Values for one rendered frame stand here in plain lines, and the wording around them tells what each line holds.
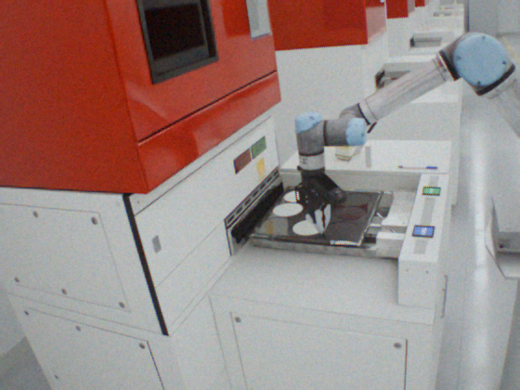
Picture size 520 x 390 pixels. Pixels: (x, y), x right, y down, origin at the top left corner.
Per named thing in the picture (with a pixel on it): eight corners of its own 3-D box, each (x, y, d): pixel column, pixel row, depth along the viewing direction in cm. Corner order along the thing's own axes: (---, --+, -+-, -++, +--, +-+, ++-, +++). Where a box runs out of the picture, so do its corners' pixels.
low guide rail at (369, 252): (253, 246, 153) (252, 239, 152) (255, 243, 155) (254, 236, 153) (407, 261, 132) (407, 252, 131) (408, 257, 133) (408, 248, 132)
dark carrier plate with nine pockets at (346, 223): (250, 233, 146) (249, 232, 146) (288, 189, 174) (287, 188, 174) (357, 242, 131) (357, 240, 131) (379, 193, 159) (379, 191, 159)
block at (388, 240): (376, 246, 131) (376, 237, 130) (378, 240, 134) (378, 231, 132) (404, 248, 127) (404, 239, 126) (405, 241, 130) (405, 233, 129)
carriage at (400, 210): (376, 255, 131) (375, 247, 130) (395, 201, 161) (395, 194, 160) (403, 258, 128) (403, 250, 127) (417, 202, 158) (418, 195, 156)
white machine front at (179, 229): (162, 334, 117) (122, 195, 101) (278, 201, 183) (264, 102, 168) (172, 337, 115) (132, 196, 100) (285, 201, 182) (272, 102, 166)
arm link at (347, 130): (367, 111, 127) (329, 113, 131) (363, 121, 117) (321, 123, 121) (369, 138, 130) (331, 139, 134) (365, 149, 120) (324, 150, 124)
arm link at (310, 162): (330, 150, 128) (308, 159, 124) (331, 165, 130) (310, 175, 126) (312, 146, 134) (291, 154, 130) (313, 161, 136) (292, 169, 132)
